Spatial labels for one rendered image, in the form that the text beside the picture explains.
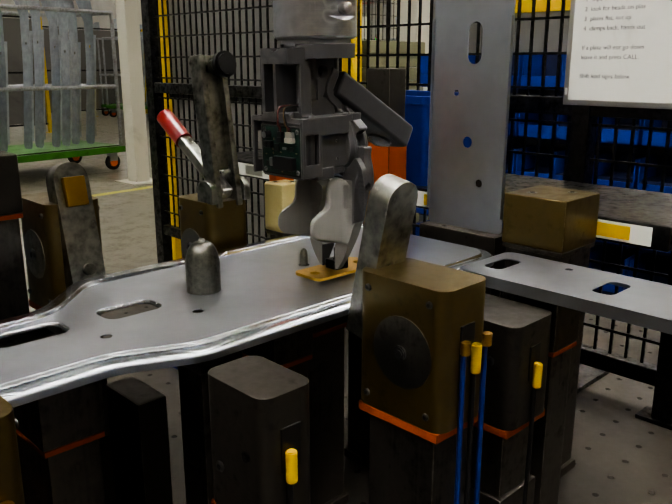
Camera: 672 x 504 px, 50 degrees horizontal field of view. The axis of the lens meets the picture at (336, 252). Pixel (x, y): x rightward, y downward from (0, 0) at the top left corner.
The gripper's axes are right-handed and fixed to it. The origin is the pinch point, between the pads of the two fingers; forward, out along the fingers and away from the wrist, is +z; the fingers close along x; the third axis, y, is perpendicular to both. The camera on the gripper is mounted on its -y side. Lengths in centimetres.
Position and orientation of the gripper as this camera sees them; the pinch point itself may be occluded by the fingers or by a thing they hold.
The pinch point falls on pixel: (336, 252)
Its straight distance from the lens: 72.0
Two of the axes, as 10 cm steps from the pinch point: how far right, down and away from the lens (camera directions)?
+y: -7.2, 2.0, -6.7
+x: 7.0, 1.8, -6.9
